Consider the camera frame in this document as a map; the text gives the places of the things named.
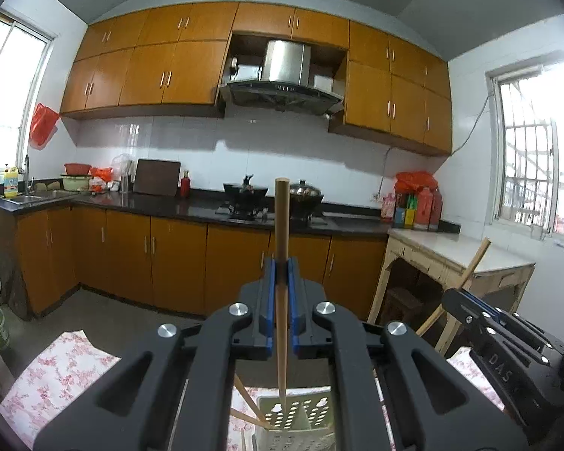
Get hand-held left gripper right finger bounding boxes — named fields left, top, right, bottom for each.
left=287, top=256, right=529, bottom=451

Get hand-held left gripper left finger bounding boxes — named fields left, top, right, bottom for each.
left=33, top=256, right=279, bottom=451

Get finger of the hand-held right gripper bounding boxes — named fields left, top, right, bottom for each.
left=442, top=288, right=494, bottom=339
left=465, top=294, right=552, bottom=363

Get long wooden chopstick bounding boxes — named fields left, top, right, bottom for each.
left=273, top=177, right=292, bottom=400
left=234, top=375, right=268, bottom=432
left=416, top=238, right=492, bottom=337
left=229, top=408, right=264, bottom=428

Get green perforated utensil holder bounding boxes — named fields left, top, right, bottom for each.
left=250, top=385, right=340, bottom=451

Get cream worn side table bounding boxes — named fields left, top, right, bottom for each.
left=367, top=228, right=537, bottom=358

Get gas stove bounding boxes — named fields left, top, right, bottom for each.
left=215, top=204, right=330, bottom=226

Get green and yellow carton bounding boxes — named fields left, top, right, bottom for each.
left=394, top=192, right=417, bottom=229

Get black wok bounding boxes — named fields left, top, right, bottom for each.
left=223, top=174, right=270, bottom=212

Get black pot with lid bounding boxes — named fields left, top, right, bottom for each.
left=289, top=179, right=323, bottom=221

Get red bag over bottles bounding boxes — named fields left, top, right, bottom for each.
left=395, top=171, right=439, bottom=193

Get black kitchen countertop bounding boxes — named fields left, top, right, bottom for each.
left=0, top=188, right=461, bottom=238

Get wooden base cabinets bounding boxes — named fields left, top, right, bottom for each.
left=0, top=204, right=388, bottom=320

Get barred window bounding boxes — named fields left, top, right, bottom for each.
left=485, top=63, right=564, bottom=245

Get dark wooden cutting board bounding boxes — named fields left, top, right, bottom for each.
left=132, top=159, right=182, bottom=197

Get white plastic bag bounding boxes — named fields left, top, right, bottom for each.
left=110, top=154, right=135, bottom=192

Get orange plastic bag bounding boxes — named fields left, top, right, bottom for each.
left=88, top=166, right=114, bottom=193

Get green basin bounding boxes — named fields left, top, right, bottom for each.
left=60, top=174, right=92, bottom=192

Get floral pink tablecloth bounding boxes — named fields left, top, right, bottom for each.
left=0, top=330, right=508, bottom=451

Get steel range hood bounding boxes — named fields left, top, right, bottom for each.
left=218, top=40, right=345, bottom=117

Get steel kitchen sink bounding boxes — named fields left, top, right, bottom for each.
left=2, top=190, right=73, bottom=206

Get yellow detergent bottle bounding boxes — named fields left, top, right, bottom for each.
left=3, top=166, right=20, bottom=198

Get hanging red plastic bag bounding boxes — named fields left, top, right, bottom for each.
left=29, top=102, right=61, bottom=147

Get sliding window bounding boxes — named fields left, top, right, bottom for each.
left=0, top=9, right=57, bottom=174

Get white wall cable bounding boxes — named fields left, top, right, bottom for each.
left=381, top=94, right=492, bottom=198

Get wooden wall cabinets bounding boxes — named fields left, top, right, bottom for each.
left=59, top=2, right=453, bottom=157

